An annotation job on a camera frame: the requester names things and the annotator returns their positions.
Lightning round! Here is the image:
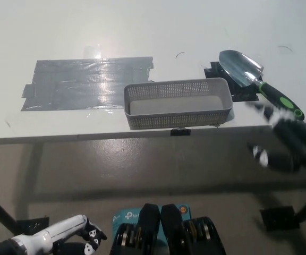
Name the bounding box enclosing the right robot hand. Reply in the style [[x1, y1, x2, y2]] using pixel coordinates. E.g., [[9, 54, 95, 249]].
[[245, 101, 306, 171]]

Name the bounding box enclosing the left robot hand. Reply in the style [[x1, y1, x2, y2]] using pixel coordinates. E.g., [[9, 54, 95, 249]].
[[16, 214, 108, 255]]

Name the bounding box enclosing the garden trowel green black handle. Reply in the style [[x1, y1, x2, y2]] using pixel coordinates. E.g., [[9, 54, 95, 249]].
[[218, 49, 305, 122]]

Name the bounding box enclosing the black robot body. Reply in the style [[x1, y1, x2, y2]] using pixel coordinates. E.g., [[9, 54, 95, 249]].
[[109, 203, 227, 255]]

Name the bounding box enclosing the black tape patch on desk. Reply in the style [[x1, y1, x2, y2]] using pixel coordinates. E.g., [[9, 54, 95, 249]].
[[203, 61, 265, 103]]

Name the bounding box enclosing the teal tp-link box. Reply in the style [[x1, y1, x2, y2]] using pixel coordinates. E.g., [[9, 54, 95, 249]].
[[112, 203, 191, 248]]

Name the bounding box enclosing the small black tape strip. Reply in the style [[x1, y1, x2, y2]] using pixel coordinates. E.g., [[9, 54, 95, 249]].
[[170, 127, 191, 137]]

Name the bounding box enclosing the gray perforated plastic basket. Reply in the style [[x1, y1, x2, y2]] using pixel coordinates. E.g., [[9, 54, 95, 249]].
[[123, 77, 234, 130]]

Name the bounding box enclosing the large gray duct tape patch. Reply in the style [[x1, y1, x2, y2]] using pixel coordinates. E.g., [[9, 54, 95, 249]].
[[20, 55, 155, 112]]

